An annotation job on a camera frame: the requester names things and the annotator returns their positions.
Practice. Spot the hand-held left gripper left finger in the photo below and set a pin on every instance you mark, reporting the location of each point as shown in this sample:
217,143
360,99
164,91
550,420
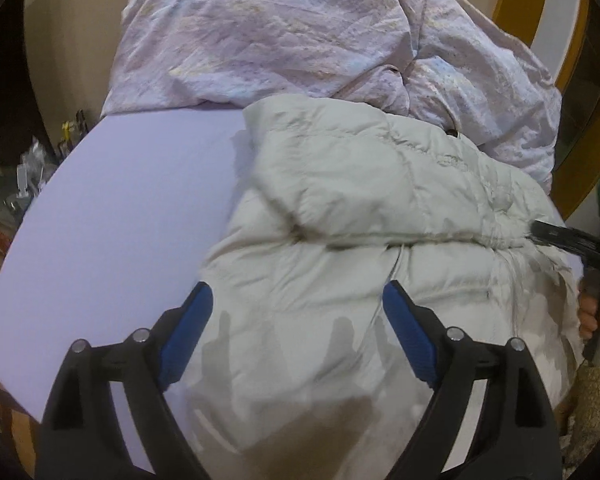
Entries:
190,332

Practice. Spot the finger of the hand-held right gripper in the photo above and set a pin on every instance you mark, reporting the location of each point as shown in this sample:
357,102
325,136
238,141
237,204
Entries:
570,237

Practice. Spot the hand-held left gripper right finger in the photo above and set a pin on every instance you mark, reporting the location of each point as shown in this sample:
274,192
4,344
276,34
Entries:
409,332

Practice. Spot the white puffer jacket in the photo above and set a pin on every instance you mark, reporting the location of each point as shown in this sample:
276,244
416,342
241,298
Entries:
360,240

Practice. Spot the person's right hand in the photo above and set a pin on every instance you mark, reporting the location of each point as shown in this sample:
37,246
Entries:
588,312

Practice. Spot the bed with lavender sheet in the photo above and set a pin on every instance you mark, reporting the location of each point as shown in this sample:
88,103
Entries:
125,220

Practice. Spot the beige fleece clothing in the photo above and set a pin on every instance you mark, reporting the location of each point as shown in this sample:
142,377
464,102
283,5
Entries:
592,410

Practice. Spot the pile of small clutter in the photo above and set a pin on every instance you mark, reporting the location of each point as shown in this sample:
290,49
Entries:
35,170

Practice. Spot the pastel patterned quilt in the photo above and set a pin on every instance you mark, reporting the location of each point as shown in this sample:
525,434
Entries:
280,35

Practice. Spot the yellow wooden frame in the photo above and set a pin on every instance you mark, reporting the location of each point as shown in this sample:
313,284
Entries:
520,0

